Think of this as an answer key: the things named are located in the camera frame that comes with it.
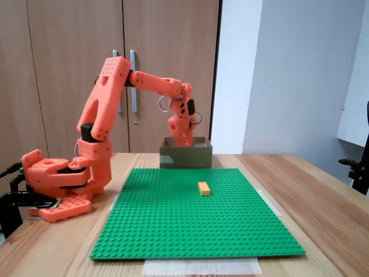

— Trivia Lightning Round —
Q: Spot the looped arm cable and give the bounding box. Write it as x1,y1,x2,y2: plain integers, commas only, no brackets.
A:
158,94,174,113

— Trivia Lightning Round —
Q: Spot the yellow lego block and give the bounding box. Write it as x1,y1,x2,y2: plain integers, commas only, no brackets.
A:
197,181,212,197

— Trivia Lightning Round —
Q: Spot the black power cable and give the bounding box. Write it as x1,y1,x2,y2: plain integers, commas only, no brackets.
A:
0,163,23,178

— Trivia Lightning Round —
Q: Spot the white wall-mounted panel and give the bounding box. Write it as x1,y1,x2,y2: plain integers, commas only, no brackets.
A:
336,0,369,148

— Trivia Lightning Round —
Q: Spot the black table clamp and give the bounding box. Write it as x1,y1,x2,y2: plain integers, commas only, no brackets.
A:
0,175,63,240

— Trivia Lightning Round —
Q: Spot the wooden cabinet door with lock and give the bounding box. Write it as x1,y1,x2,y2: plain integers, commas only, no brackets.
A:
122,0,220,154

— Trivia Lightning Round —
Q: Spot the green lego baseplate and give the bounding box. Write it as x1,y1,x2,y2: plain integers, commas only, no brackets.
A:
89,167,306,260

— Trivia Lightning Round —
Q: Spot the narrow wooden cabinet door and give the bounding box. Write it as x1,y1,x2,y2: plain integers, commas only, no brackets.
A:
0,0,48,197

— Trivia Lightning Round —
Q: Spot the black chair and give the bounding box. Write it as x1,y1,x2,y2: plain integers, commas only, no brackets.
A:
338,100,369,197

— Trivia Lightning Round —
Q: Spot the translucent masking tape strip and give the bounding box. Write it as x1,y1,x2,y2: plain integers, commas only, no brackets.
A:
143,257,263,276
107,189,123,211
259,189,283,218

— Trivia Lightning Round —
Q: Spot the brown cardboard box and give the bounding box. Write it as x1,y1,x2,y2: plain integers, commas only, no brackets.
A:
159,136,213,170

